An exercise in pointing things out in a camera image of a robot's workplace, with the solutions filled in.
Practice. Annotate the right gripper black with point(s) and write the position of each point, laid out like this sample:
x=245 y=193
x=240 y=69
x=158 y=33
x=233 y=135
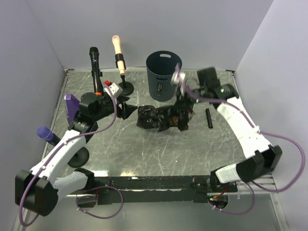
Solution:
x=185 y=100

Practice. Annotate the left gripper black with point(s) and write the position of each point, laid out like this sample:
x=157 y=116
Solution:
x=126 y=110

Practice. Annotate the black plastic trash bag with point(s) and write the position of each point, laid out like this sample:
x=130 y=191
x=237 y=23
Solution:
x=162 y=118

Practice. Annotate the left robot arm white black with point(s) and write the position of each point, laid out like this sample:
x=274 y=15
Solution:
x=79 y=132

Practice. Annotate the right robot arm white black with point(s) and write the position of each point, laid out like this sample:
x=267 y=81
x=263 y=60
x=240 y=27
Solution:
x=261 y=157

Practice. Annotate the dark blue trash bin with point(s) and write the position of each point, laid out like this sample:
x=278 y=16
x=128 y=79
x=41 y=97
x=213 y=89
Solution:
x=160 y=68

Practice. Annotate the black stand of pink microphone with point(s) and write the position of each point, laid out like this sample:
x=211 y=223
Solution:
x=127 y=87

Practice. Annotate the black bar on table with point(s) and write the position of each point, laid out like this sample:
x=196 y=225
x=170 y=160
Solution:
x=209 y=119

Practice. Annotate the purple wedge shaped box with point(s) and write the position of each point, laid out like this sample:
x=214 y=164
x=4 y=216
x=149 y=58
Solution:
x=71 y=107

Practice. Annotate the pink beige microphone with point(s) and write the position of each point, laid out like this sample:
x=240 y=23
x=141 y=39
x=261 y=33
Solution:
x=120 y=62

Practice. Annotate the purple microphone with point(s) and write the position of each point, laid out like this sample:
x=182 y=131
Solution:
x=46 y=134

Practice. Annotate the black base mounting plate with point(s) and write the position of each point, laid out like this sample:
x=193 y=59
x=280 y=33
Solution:
x=165 y=188

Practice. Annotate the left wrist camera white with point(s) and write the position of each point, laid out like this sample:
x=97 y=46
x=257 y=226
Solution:
x=112 y=89

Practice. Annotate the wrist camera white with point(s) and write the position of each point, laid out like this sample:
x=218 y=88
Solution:
x=112 y=89
x=178 y=78

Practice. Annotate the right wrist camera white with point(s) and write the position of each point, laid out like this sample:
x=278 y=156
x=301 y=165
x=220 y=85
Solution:
x=178 y=78

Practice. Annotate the aluminium front rail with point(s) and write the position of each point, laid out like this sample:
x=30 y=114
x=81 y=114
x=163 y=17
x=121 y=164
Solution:
x=257 y=187

